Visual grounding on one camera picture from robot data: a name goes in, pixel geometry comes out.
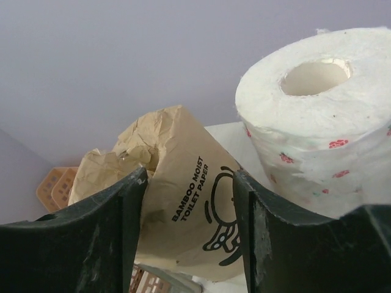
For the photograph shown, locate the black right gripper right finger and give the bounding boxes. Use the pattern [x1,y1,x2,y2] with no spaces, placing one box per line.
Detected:
[233,170,390,293]

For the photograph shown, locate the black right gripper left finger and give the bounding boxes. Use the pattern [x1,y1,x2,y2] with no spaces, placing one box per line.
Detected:
[1,167,148,293]

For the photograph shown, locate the brown printed roll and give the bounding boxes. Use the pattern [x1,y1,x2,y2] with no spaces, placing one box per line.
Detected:
[68,106,243,281]

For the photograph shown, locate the white dotted paper roll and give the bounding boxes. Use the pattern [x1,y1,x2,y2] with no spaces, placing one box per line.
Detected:
[235,27,390,218]

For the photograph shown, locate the orange plastic file organizer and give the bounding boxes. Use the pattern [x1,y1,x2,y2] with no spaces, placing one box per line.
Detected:
[36,167,78,212]

